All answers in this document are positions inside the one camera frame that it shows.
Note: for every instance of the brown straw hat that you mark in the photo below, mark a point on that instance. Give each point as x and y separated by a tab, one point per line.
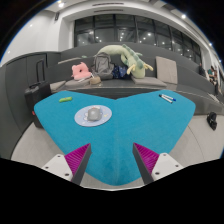
95	80

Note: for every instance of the grey backpack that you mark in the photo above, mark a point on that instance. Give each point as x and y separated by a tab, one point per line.
102	66

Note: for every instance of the large beige square cushion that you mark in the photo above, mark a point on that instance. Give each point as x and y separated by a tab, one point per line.
166	70

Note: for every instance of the round light-blue cloud mouse pad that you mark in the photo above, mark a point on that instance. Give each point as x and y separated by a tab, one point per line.
80	118

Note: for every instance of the grey white computer mouse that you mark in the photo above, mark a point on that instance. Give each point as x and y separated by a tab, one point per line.
93	114

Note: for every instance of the black bag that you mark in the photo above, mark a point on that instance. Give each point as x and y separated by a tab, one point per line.
212	121

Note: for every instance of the green dragon plush toy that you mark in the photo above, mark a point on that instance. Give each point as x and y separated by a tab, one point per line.
136	65

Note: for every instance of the dark blue bag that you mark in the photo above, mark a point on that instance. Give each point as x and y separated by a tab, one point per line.
120	72

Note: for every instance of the small green eraser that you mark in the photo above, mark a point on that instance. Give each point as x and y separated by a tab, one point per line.
65	99

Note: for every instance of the black suitcase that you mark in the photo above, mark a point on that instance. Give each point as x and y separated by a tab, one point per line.
35	95

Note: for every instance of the grey stepped bench seating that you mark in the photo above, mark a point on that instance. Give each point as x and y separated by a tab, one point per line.
83	50

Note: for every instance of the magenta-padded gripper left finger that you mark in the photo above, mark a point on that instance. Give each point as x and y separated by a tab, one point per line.
57	165

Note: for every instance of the pink plush cushion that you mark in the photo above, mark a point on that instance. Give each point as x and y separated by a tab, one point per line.
80	71

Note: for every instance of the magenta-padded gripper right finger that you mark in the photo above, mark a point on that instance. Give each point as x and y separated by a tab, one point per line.
165	165

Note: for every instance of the white marker with black cap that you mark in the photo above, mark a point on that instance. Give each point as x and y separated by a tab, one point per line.
165	99

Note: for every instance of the ceiling lights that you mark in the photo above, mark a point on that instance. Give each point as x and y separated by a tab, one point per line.
183	16

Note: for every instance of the person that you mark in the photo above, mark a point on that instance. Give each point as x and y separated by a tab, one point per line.
202	70
212	78

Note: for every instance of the grey flat seat cushion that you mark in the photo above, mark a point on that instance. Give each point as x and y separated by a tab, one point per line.
76	82
148	81
57	86

